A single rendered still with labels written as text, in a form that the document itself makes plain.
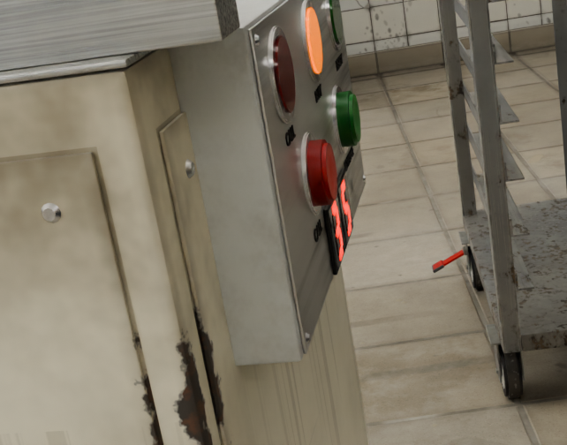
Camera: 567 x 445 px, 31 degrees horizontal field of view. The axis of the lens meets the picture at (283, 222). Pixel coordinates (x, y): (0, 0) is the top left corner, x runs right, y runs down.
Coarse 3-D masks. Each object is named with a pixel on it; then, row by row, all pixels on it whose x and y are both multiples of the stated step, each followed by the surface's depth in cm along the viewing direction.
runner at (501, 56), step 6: (456, 0) 202; (456, 6) 204; (462, 6) 190; (462, 12) 192; (462, 18) 193; (492, 36) 171; (492, 42) 150; (498, 42) 165; (498, 48) 160; (498, 54) 156; (504, 54) 155; (498, 60) 151; (504, 60) 150; (510, 60) 150
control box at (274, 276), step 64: (256, 0) 46; (320, 0) 54; (192, 64) 39; (256, 64) 39; (192, 128) 40; (256, 128) 39; (320, 128) 50; (256, 192) 40; (256, 256) 41; (320, 256) 47; (256, 320) 42
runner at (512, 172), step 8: (464, 88) 211; (472, 96) 211; (472, 104) 195; (472, 112) 198; (504, 144) 174; (504, 152) 170; (504, 160) 156; (512, 160) 165; (504, 168) 155; (512, 168) 161; (512, 176) 157; (520, 176) 156
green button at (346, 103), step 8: (344, 96) 55; (352, 96) 55; (336, 104) 55; (344, 104) 55; (352, 104) 55; (344, 112) 54; (352, 112) 55; (344, 120) 54; (352, 120) 55; (344, 128) 55; (352, 128) 55; (360, 128) 57; (344, 136) 55; (352, 136) 55; (360, 136) 57; (344, 144) 55; (352, 144) 55
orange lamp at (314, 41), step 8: (312, 8) 49; (312, 16) 49; (312, 24) 49; (312, 32) 49; (312, 40) 49; (320, 40) 51; (312, 48) 48; (320, 48) 51; (312, 56) 48; (320, 56) 50; (320, 64) 50
